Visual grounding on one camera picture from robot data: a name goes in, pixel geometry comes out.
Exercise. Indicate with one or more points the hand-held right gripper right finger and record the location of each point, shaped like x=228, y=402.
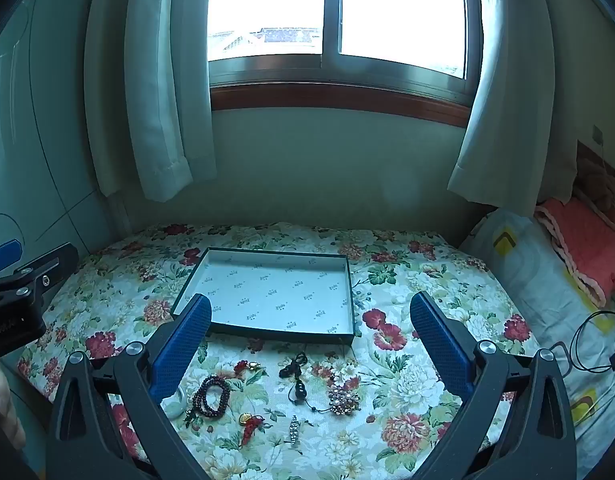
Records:
x=440, y=345

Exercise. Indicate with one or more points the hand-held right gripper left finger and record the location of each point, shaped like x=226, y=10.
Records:
x=182, y=345

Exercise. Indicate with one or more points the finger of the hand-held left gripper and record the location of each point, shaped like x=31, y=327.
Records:
x=2, y=257
x=47, y=265

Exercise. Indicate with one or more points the white jade bangle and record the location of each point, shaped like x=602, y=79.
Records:
x=177, y=407

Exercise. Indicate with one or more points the red knot charm gold bell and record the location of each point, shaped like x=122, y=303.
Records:
x=241, y=369

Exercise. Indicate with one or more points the green box tray white inside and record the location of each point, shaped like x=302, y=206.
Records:
x=267, y=290

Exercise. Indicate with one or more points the red tassel charm gold coin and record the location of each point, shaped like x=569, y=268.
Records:
x=251, y=427

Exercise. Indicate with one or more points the gold flower brooch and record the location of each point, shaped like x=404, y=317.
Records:
x=343, y=400

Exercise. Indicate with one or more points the silver rhinestone brooch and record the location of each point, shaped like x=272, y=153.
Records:
x=293, y=430

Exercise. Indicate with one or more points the person's left hand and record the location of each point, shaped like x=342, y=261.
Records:
x=11, y=417

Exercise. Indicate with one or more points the floral bed sheet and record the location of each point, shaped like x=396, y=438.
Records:
x=387, y=440

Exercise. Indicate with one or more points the white patterned pillow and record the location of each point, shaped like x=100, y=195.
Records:
x=532, y=280

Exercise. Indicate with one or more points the white curtain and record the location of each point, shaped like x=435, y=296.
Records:
x=152, y=85
x=517, y=110

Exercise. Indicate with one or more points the brown plush toy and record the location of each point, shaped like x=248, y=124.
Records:
x=597, y=182

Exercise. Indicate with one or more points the wooden window sill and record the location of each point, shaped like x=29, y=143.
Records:
x=337, y=100

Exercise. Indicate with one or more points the window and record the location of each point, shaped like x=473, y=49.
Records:
x=397, y=10

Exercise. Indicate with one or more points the wall socket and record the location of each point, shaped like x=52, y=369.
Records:
x=598, y=134

